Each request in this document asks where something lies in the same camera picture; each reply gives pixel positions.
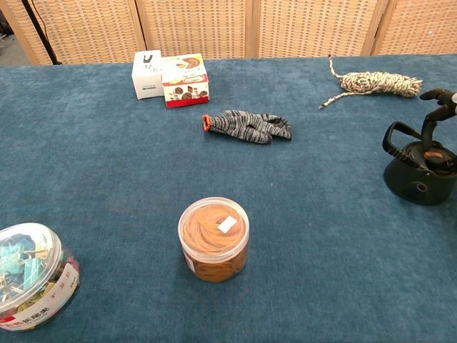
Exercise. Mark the grey striped knit glove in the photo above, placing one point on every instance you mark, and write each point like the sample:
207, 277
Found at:
246, 126

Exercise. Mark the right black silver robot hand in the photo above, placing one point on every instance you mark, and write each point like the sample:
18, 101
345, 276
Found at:
428, 128

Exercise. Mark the black tripod stand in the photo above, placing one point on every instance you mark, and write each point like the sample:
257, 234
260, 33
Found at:
39, 32

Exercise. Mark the white carton box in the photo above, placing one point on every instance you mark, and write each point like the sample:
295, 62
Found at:
144, 76

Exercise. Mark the blue table cloth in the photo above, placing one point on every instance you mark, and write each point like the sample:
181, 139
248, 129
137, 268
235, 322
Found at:
143, 171

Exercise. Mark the woven wooden folding screen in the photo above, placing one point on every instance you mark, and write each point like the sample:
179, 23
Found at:
200, 25

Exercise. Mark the red white snack box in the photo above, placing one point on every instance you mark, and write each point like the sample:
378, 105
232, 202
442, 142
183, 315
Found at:
184, 85

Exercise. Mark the clear jar of binder clips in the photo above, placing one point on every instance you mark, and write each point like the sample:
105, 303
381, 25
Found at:
32, 278

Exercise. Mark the black kettle lid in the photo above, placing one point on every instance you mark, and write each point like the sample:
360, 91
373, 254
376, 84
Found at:
417, 155

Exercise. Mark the clear jar of rubber bands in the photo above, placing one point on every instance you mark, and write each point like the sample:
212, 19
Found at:
214, 243

